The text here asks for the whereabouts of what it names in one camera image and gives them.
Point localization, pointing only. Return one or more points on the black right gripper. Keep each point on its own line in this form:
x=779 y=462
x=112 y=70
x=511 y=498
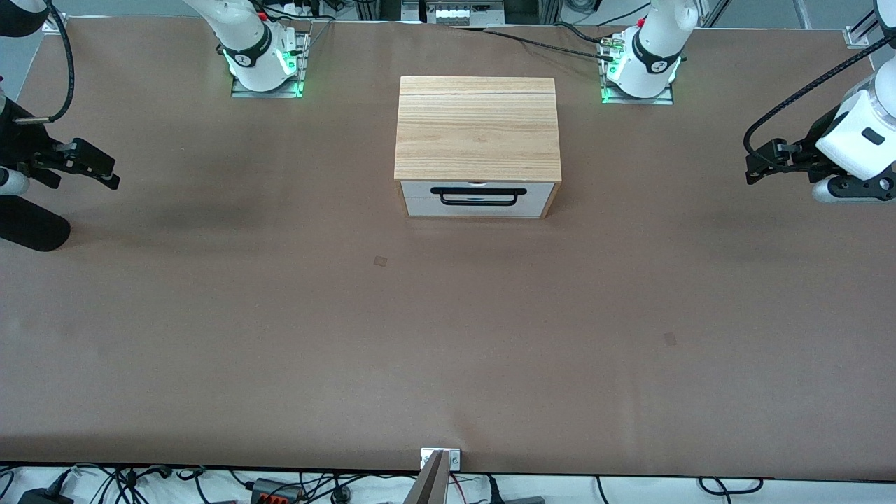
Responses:
x=21 y=145

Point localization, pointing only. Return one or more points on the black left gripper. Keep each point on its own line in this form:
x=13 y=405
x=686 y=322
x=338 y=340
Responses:
x=805 y=157

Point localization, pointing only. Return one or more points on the white-front wooden drawer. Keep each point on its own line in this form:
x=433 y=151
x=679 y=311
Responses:
x=420 y=209
x=416 y=189

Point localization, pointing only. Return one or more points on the light wooden drawer cabinet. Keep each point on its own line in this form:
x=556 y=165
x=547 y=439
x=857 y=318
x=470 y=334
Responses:
x=476 y=126

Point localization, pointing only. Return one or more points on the black rounded object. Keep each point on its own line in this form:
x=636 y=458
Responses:
x=28 y=227

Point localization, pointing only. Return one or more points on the black power adapter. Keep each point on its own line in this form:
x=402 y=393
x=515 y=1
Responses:
x=42 y=498

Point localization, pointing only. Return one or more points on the white power strip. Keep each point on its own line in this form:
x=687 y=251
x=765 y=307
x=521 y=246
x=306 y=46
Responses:
x=458 y=12

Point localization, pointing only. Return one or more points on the black connector block orange levers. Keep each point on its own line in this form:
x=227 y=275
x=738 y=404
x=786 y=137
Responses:
x=276 y=493

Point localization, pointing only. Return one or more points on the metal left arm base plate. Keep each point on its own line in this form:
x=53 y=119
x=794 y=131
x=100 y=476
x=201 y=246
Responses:
x=661 y=100

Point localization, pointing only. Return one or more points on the aluminium corner bracket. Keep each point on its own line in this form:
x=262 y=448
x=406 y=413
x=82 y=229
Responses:
x=54 y=24
x=857 y=36

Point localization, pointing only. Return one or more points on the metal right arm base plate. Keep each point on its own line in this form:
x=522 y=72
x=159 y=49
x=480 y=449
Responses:
x=241 y=92

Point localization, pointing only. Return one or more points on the small metal edge bracket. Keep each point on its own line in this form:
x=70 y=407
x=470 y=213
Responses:
x=455 y=460

